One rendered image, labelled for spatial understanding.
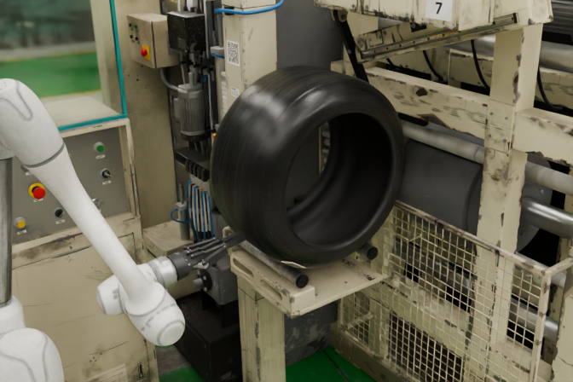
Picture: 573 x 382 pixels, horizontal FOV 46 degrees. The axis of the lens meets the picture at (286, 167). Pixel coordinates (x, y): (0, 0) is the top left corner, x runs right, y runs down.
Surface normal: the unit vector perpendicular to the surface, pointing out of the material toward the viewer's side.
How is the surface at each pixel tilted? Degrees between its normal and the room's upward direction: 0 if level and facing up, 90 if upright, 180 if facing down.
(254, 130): 53
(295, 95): 29
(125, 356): 90
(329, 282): 0
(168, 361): 0
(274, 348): 90
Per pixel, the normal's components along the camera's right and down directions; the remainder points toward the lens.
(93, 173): 0.58, 0.29
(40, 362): 0.77, -0.21
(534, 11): 0.54, -0.01
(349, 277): -0.02, -0.93
